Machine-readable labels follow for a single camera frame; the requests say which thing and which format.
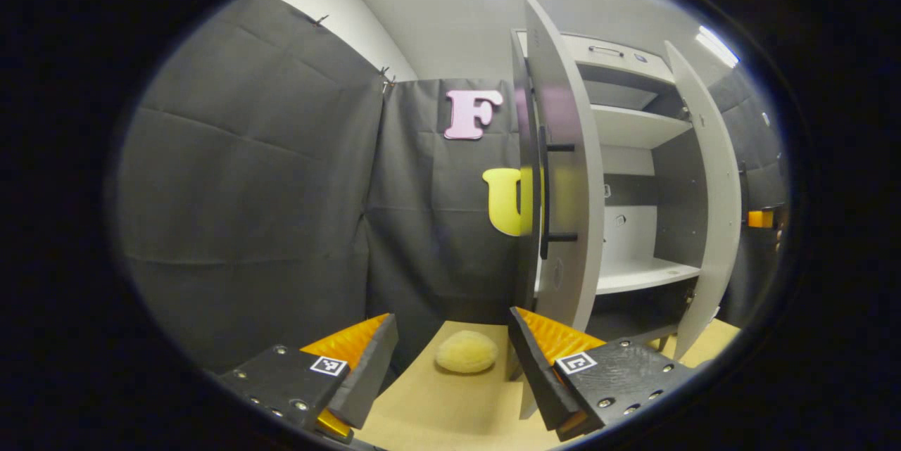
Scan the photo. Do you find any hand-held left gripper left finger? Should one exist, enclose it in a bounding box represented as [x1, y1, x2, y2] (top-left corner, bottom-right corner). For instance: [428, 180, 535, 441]
[218, 312, 401, 442]

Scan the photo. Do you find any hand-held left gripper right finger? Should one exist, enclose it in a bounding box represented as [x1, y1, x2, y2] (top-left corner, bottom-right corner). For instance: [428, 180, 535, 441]
[508, 306, 706, 443]

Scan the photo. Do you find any grey cabinet door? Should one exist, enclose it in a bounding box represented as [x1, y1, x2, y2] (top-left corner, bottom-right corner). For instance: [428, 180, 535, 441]
[664, 41, 745, 362]
[521, 0, 607, 421]

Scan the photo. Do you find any grey cabinet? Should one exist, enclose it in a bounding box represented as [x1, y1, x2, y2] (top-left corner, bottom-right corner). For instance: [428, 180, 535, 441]
[510, 27, 713, 355]

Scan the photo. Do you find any grey cabinet drawer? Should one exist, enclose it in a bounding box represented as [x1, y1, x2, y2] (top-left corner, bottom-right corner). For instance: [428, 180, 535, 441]
[517, 30, 678, 85]

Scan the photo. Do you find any yellow fuzzy round lump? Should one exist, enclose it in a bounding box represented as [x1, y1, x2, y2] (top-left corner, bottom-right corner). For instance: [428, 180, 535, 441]
[434, 329, 500, 375]

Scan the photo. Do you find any small ceiling light panel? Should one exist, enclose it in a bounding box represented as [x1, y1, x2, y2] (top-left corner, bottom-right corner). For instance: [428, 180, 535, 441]
[695, 25, 741, 70]

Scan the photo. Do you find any black backdrop cloth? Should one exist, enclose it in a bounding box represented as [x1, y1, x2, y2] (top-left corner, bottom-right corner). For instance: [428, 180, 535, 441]
[113, 0, 790, 376]

